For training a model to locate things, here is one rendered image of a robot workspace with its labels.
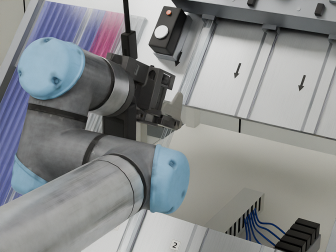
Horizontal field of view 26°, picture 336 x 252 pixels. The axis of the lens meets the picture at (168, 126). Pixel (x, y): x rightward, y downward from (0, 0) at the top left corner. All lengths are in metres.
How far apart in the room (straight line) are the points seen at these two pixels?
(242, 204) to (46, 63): 0.79
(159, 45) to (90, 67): 0.32
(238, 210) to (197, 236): 0.44
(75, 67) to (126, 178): 0.17
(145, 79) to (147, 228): 0.24
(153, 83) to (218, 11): 0.22
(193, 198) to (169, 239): 0.55
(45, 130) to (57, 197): 0.20
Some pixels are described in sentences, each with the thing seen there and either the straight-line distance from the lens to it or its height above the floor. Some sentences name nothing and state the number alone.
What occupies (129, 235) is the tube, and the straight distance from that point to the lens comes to 1.14.
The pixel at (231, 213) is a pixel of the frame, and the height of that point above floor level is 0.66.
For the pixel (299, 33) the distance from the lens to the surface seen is 1.18.
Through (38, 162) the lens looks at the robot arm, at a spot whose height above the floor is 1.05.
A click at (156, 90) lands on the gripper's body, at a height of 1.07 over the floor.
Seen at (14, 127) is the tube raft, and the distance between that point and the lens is 1.32.
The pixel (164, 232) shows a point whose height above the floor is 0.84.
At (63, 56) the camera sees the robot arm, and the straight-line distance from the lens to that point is 0.86.
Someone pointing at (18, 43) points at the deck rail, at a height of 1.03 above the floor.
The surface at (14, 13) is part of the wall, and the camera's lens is 3.78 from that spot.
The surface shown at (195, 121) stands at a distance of 2.01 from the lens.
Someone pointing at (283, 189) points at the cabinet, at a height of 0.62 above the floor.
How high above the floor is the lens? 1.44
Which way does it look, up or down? 24 degrees down
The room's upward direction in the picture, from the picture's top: straight up
